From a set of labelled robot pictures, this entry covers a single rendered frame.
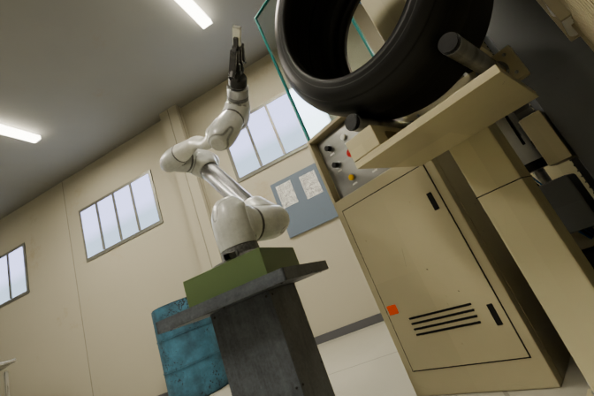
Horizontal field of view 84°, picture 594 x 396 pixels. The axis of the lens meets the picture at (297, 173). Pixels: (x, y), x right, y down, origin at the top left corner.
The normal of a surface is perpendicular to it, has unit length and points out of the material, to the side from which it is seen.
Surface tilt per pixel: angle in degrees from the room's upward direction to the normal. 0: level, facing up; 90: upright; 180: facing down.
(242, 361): 90
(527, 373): 90
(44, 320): 90
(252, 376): 90
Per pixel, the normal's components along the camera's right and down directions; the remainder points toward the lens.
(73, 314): -0.34, -0.20
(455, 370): -0.71, 0.04
